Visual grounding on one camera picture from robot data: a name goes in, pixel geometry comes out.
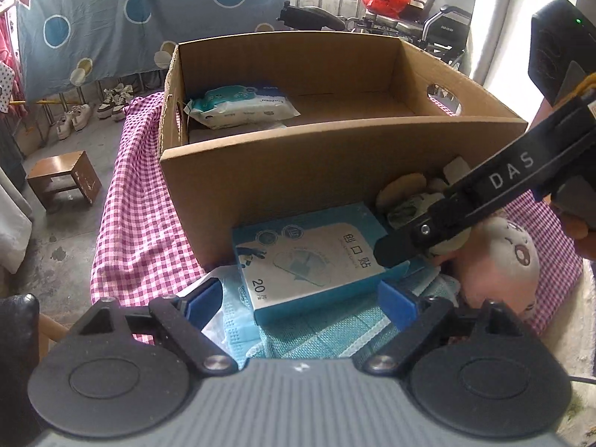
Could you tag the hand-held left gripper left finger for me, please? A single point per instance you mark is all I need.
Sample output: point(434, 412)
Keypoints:
point(205, 299)

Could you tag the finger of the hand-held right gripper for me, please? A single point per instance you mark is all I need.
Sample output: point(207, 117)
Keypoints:
point(405, 242)

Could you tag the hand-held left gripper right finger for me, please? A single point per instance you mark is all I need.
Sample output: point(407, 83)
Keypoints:
point(396, 305)

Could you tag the beige plush toy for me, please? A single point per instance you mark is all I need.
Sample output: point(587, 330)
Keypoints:
point(405, 186)

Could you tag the packs of blue face masks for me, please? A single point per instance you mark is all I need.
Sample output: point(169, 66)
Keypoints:
point(316, 335)

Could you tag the pink plush toy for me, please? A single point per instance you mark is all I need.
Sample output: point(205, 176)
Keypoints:
point(507, 260)

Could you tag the blue bandage box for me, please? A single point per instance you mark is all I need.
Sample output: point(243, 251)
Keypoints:
point(298, 260)

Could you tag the brown cardboard box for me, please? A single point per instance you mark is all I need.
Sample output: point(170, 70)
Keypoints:
point(302, 172)

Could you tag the person's right hand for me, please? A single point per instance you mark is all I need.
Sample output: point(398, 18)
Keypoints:
point(577, 238)

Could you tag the pink checkered cloth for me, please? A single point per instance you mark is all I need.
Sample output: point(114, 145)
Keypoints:
point(139, 195)

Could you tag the black wheelchair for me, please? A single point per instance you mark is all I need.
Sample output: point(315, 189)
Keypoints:
point(442, 28)

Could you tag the wet wipes pack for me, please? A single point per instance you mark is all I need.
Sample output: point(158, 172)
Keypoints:
point(242, 105)

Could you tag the black chair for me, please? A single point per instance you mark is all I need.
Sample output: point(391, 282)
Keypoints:
point(16, 358)

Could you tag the small wooden stool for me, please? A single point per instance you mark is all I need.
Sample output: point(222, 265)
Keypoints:
point(60, 163)

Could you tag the grey curtain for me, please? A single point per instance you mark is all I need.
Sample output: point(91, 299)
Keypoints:
point(11, 233)

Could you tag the white shoe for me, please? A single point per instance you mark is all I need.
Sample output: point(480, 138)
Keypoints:
point(64, 125)
point(80, 116)

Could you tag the yellow pole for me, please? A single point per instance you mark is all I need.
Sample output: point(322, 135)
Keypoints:
point(60, 102)

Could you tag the black padded seat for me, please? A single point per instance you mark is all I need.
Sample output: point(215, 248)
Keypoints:
point(312, 16)

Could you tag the blue sheet with circles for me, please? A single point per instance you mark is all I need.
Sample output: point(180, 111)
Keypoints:
point(116, 46)

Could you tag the white polka-dot cloth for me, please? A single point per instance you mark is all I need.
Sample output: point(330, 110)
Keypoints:
point(4, 86)

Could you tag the pink hanging garment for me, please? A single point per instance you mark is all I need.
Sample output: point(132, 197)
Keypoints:
point(11, 42)

